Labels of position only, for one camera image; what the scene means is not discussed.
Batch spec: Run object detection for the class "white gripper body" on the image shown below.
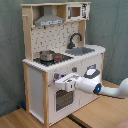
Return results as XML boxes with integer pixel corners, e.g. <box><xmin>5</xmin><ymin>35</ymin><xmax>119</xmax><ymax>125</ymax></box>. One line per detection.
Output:
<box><xmin>55</xmin><ymin>73</ymin><xmax>79</xmax><ymax>91</ymax></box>

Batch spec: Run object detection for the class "small metal toy pot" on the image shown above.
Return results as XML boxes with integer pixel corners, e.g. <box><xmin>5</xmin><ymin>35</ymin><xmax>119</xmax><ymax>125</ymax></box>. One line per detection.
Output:
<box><xmin>39</xmin><ymin>50</ymin><xmax>55</xmax><ymax>61</ymax></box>

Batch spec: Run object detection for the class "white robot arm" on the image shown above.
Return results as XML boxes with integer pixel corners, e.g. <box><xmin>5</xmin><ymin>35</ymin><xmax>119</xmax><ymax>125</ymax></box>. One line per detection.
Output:
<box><xmin>55</xmin><ymin>68</ymin><xmax>128</xmax><ymax>99</ymax></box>

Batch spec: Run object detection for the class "wooden toy kitchen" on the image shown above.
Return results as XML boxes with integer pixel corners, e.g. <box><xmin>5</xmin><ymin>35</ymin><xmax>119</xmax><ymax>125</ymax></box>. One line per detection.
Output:
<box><xmin>22</xmin><ymin>2</ymin><xmax>105</xmax><ymax>127</ymax></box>

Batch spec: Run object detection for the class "toy oven door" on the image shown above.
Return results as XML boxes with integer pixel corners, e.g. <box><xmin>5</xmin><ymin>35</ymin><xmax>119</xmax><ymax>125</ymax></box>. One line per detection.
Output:
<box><xmin>55</xmin><ymin>89</ymin><xmax>74</xmax><ymax>111</ymax></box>

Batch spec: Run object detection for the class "black toy stovetop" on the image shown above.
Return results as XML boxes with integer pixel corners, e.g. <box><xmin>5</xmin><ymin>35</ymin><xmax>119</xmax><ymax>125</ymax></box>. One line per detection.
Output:
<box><xmin>35</xmin><ymin>53</ymin><xmax>71</xmax><ymax>67</ymax></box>

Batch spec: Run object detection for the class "grey toy sink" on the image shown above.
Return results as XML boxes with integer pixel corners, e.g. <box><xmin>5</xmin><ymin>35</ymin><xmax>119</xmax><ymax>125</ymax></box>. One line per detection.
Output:
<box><xmin>66</xmin><ymin>47</ymin><xmax>94</xmax><ymax>56</ymax></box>

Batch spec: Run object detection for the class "black toy faucet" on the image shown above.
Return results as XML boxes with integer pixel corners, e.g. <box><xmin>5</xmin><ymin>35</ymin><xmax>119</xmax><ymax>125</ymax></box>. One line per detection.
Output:
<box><xmin>67</xmin><ymin>32</ymin><xmax>83</xmax><ymax>50</ymax></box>

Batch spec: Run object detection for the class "grey range hood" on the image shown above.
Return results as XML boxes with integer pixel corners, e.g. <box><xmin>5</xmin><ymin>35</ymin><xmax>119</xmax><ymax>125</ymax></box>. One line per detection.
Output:
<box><xmin>34</xmin><ymin>6</ymin><xmax>64</xmax><ymax>27</ymax></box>

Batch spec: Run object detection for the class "grey backdrop curtain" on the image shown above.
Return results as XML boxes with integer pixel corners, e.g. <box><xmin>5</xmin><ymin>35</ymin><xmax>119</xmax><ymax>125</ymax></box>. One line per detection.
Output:
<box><xmin>0</xmin><ymin>0</ymin><xmax>128</xmax><ymax>117</ymax></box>

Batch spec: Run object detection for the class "white toy microwave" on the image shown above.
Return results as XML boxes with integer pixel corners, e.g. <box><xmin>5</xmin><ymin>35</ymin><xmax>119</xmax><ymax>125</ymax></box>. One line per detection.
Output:
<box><xmin>66</xmin><ymin>3</ymin><xmax>90</xmax><ymax>21</ymax></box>

